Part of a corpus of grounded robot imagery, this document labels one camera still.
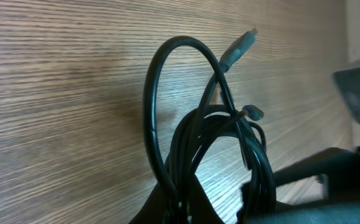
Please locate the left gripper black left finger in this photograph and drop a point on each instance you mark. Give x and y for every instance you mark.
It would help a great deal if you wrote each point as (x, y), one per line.
(195, 208)

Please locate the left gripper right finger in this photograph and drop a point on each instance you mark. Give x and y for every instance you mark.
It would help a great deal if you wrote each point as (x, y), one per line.
(323, 188)

